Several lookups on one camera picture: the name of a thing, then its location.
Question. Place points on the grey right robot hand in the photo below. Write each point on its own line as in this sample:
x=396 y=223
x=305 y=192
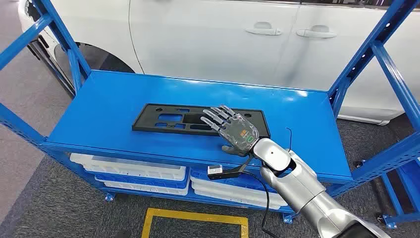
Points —
x=238 y=134

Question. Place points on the black plastic part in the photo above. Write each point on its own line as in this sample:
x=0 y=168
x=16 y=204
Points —
x=147 y=120

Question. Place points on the blue metal shelf rack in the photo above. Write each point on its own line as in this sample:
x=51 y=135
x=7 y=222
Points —
x=131 y=98
x=411 y=177

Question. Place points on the white plastic tray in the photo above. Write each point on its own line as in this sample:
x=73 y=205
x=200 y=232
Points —
x=229 y=192
x=144 y=190
x=229 y=199
x=131 y=167

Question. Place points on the white car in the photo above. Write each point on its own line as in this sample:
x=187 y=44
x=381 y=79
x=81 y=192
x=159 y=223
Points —
x=213 y=42

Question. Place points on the black car wheel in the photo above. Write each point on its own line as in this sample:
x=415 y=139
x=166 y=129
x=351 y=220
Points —
x=98 y=59

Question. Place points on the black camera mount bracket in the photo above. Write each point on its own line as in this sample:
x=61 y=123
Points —
x=229 y=173

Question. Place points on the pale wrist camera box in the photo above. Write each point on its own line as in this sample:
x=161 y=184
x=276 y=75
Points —
x=215 y=169

